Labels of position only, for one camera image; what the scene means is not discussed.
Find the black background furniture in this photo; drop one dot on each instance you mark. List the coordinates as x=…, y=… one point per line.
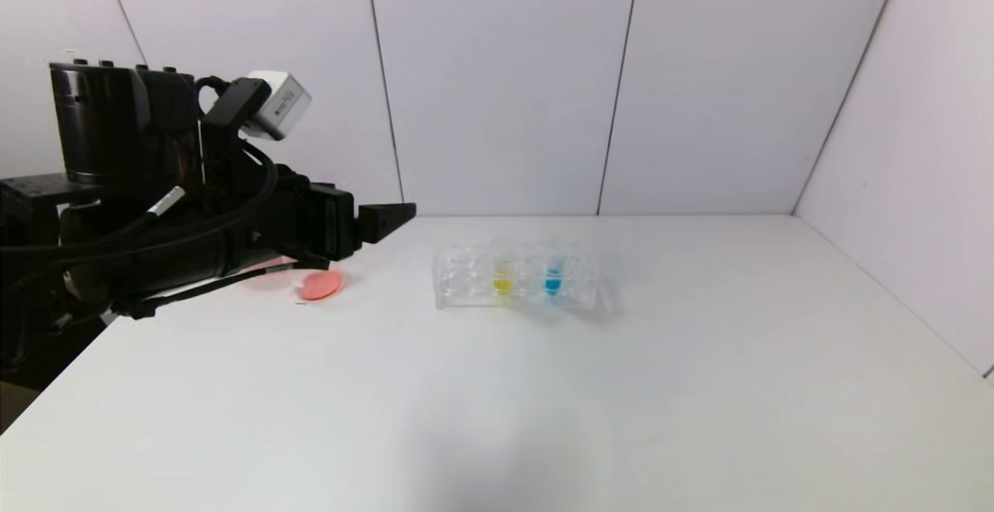
x=46, y=357

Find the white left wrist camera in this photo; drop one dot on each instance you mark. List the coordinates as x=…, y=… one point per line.
x=283, y=104

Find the pink plastic bowl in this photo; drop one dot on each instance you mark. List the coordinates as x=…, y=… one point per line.
x=272, y=268

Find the yellow pigment test tube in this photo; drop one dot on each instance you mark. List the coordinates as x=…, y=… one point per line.
x=502, y=285

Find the clear glass beaker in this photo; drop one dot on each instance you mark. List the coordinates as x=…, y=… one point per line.
x=320, y=285

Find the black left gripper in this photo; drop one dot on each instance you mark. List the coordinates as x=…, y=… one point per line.
x=339, y=223

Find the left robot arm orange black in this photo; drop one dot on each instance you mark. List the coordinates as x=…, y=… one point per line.
x=109, y=123

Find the blue pigment test tube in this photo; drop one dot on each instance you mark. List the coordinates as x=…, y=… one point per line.
x=552, y=283

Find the clear acrylic test tube rack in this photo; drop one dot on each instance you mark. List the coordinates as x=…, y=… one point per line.
x=466, y=287

